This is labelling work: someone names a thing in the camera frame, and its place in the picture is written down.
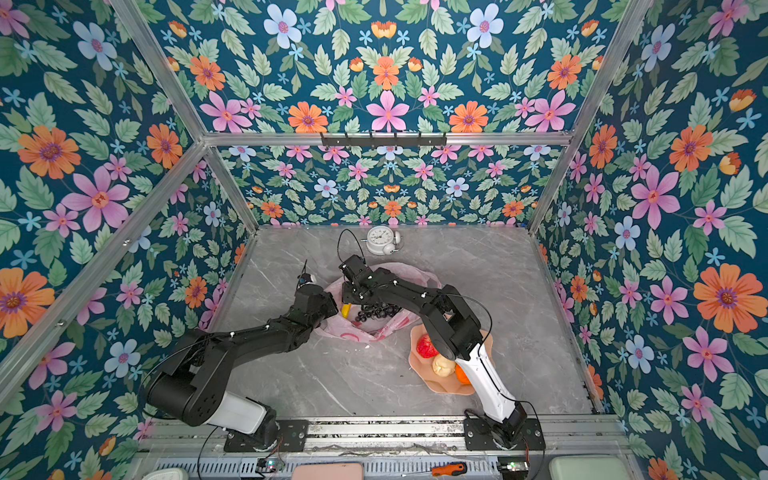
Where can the pale green box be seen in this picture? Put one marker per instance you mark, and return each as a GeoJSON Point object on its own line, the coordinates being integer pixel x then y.
{"type": "Point", "coordinates": [588, 467]}

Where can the small circuit board left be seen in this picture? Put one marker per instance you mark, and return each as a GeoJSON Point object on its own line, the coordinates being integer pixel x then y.
{"type": "Point", "coordinates": [270, 465]}

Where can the pink flower-shaped bowl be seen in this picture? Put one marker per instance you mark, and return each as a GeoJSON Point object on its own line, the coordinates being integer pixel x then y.
{"type": "Point", "coordinates": [426, 366]}

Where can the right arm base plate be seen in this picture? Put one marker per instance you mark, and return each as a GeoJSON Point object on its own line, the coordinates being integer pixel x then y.
{"type": "Point", "coordinates": [482, 433]}

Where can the fake beige pear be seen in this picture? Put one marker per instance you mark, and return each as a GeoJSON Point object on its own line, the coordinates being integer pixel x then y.
{"type": "Point", "coordinates": [443, 367]}

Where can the fake black grapes bunch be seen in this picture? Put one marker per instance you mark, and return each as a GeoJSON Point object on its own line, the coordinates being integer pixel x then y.
{"type": "Point", "coordinates": [380, 311]}

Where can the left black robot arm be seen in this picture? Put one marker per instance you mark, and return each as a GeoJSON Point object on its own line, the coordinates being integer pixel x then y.
{"type": "Point", "coordinates": [192, 384]}

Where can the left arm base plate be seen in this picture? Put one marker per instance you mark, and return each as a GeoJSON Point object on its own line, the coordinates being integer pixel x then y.
{"type": "Point", "coordinates": [275, 435]}

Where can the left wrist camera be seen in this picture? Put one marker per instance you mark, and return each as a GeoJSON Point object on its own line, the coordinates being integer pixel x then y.
{"type": "Point", "coordinates": [305, 279]}

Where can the fake red apple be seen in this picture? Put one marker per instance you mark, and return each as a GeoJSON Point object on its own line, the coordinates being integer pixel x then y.
{"type": "Point", "coordinates": [425, 347]}

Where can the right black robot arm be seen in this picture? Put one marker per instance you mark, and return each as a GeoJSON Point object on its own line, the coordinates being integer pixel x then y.
{"type": "Point", "coordinates": [455, 331]}

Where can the white object front left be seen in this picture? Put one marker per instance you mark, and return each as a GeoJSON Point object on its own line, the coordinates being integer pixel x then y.
{"type": "Point", "coordinates": [174, 473]}

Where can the pink box front edge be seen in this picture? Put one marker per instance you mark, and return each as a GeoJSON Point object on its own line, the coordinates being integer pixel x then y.
{"type": "Point", "coordinates": [335, 471]}

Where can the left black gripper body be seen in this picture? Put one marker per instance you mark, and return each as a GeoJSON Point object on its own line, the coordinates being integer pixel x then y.
{"type": "Point", "coordinates": [326, 308]}

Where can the white alarm clock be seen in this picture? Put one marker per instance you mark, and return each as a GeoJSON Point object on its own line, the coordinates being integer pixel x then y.
{"type": "Point", "coordinates": [382, 241]}

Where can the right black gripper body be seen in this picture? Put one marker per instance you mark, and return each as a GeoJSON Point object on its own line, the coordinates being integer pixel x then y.
{"type": "Point", "coordinates": [350, 293]}

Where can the fake persimmon orange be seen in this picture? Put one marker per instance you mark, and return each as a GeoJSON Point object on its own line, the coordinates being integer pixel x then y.
{"type": "Point", "coordinates": [460, 376]}

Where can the small circuit board right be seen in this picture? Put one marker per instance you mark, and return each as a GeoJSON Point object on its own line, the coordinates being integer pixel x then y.
{"type": "Point", "coordinates": [511, 468]}

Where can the orange handled screwdriver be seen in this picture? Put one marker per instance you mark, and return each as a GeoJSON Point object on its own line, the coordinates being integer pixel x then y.
{"type": "Point", "coordinates": [453, 469]}

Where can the pink plastic bag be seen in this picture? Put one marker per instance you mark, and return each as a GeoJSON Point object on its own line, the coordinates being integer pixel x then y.
{"type": "Point", "coordinates": [377, 328]}

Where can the small circuit board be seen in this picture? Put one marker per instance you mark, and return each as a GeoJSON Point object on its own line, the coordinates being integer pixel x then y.
{"type": "Point", "coordinates": [511, 468]}
{"type": "Point", "coordinates": [270, 465]}

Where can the black hook rail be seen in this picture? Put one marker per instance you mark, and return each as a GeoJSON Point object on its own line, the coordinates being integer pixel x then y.
{"type": "Point", "coordinates": [371, 140]}

